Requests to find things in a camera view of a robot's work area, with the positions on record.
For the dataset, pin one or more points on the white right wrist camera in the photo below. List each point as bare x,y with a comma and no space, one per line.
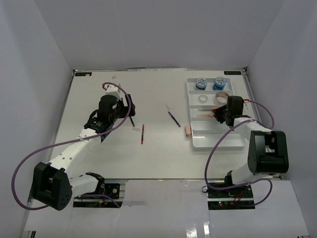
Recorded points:
246,104

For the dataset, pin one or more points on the left black table label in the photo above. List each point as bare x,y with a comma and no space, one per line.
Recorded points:
84,74

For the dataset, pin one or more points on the clear tape roll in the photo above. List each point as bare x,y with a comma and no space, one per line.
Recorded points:
202,99

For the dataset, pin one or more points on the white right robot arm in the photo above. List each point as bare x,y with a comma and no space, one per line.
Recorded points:
267,153

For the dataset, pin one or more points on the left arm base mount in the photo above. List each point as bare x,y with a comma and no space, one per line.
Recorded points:
110,195

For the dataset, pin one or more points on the blue tape roll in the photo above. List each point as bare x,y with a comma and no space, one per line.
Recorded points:
201,83
219,84

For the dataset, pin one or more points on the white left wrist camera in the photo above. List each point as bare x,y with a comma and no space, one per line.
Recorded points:
113,90

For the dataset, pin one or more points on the orange pink highlighter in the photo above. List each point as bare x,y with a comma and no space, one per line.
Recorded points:
205,116

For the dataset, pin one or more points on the red pen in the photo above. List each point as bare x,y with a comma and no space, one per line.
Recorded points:
142,134

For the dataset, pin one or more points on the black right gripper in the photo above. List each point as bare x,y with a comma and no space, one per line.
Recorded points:
217,113

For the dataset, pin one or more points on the brown packing tape roll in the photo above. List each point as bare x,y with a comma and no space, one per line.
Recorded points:
221,98

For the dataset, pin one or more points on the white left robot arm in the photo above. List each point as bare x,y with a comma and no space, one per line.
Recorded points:
53,183

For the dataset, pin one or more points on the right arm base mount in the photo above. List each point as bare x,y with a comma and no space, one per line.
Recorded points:
240,198

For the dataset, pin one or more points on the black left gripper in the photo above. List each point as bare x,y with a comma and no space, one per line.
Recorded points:
126,110

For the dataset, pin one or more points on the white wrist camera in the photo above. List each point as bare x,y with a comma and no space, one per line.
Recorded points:
113,90
246,104

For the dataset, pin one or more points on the black table label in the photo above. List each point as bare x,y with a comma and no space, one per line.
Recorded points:
232,73
84,74

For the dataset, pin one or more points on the pink white eraser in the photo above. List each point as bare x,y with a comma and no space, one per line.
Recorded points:
188,131

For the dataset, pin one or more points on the right black table label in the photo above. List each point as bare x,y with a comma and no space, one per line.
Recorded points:
232,73

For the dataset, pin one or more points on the purple pen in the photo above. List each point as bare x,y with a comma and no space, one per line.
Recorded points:
172,116

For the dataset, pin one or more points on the white compartment tray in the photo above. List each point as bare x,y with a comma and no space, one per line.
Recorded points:
205,131

